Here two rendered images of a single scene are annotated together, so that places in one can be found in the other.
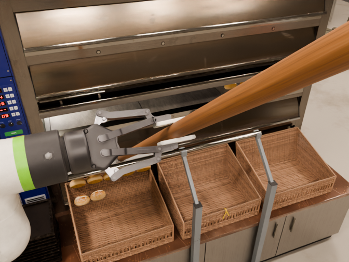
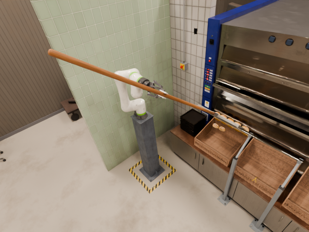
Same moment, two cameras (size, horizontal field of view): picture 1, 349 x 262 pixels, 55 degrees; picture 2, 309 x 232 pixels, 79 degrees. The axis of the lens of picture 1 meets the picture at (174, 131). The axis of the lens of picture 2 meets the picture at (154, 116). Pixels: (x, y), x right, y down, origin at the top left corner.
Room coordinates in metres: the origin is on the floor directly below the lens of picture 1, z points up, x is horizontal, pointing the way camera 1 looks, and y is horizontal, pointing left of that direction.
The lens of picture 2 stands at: (0.17, -1.12, 2.73)
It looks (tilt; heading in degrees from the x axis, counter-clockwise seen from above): 40 degrees down; 76
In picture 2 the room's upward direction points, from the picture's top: 7 degrees counter-clockwise
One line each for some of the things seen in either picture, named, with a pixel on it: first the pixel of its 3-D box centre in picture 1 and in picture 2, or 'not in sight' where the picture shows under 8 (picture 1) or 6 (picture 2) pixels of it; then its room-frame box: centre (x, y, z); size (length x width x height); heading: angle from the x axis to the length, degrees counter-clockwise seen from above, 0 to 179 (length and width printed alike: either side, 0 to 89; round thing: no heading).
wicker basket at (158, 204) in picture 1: (118, 211); (220, 139); (1.44, 0.35, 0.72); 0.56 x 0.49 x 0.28; 112
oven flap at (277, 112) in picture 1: (189, 129); (281, 136); (1.90, -0.10, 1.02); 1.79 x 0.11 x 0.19; 111
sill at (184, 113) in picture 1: (188, 110); (286, 125); (1.92, -0.10, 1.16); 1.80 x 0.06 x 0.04; 111
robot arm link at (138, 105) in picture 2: not in sight; (139, 106); (0.46, 0.74, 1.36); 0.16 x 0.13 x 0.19; 170
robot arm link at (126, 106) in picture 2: not in sight; (124, 92); (0.32, 0.76, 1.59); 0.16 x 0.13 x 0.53; 170
